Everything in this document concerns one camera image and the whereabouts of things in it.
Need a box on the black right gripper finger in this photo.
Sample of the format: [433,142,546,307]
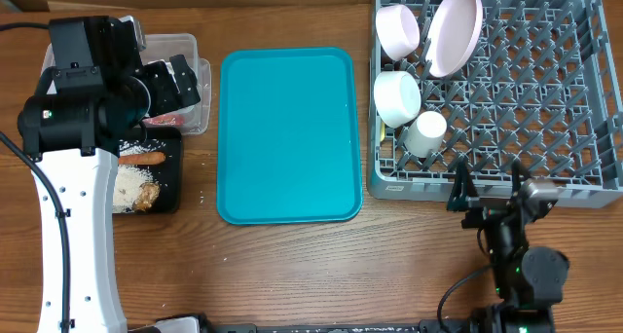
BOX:
[447,159,478,211]
[511,160,531,202]

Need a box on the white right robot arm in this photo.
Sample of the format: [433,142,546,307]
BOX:
[437,161,569,332]

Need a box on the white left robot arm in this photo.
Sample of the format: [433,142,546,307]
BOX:
[15,16,201,332]

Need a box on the black waste tray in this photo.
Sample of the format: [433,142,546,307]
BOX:
[115,127,183,214]

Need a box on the teal plastic tray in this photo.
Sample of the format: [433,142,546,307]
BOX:
[216,47,363,225]

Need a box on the white bowl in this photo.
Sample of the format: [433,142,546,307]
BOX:
[373,71,421,129]

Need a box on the grey dishwasher rack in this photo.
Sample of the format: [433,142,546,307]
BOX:
[367,0,622,208]

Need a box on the large white plate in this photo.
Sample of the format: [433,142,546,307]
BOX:
[425,0,484,78]

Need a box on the white paper cup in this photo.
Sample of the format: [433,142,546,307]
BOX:
[404,111,447,158]

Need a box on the red snack wrapper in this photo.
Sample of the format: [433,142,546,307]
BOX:
[143,114,185,127]

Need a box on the brown food lump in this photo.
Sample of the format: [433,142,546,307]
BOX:
[132,182,161,211]

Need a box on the pile of rice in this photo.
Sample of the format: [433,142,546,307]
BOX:
[113,143,161,213]

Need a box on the clear plastic bin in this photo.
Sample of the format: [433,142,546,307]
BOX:
[19,30,201,145]

